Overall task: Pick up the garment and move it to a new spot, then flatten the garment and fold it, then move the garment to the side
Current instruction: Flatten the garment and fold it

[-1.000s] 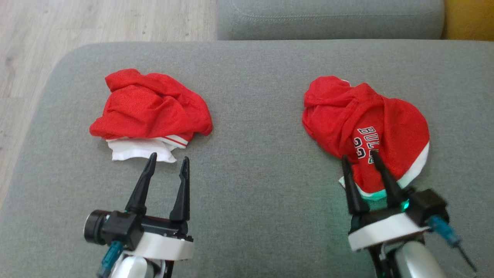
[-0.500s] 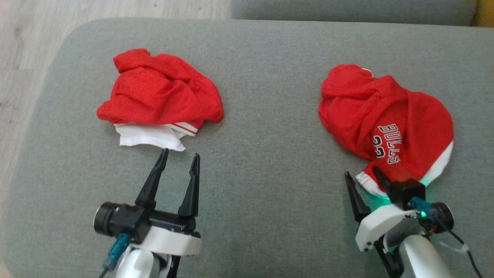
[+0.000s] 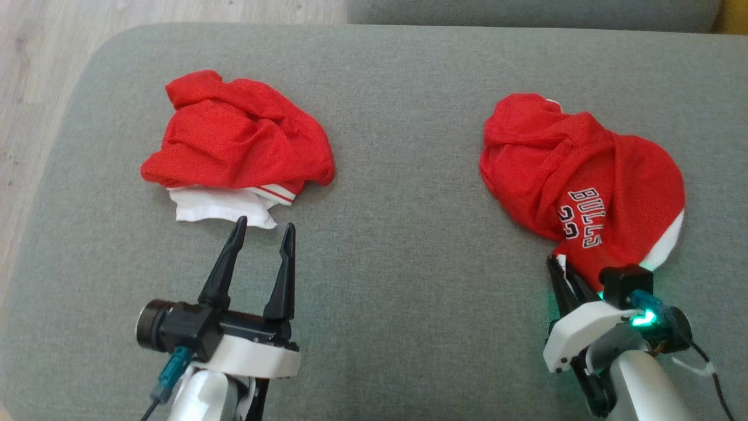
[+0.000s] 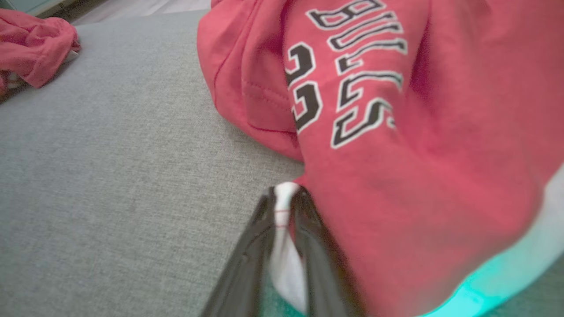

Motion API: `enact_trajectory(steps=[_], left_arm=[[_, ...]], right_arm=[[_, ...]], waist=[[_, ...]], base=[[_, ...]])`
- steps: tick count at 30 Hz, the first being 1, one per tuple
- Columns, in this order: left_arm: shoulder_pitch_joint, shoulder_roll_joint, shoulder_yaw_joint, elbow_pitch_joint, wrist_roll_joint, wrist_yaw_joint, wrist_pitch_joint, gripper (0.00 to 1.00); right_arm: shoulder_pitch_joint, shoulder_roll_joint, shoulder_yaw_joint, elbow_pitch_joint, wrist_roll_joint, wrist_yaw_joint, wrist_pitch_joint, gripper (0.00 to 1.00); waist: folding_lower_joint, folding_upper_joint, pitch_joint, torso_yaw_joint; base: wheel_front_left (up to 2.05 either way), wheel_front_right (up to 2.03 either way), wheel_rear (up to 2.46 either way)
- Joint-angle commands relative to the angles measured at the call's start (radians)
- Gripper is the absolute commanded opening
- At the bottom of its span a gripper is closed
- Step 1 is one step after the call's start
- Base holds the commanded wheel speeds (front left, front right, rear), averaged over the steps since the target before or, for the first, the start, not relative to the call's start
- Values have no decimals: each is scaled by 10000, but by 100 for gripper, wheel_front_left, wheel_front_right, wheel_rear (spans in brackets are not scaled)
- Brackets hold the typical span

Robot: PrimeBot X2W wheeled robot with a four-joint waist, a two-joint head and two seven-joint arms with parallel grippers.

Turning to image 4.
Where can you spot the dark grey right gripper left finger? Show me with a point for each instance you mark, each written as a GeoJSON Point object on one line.
{"type": "Point", "coordinates": [246, 268]}

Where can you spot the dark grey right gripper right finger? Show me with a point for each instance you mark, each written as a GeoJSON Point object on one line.
{"type": "Point", "coordinates": [324, 273]}

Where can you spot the red jersey with BULLS print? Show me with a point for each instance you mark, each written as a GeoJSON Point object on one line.
{"type": "Point", "coordinates": [440, 176]}

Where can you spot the crumpled red garment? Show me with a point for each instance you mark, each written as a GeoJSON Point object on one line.
{"type": "Point", "coordinates": [31, 48]}

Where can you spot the yellow and grey sofa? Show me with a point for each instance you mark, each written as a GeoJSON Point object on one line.
{"type": "Point", "coordinates": [110, 185]}

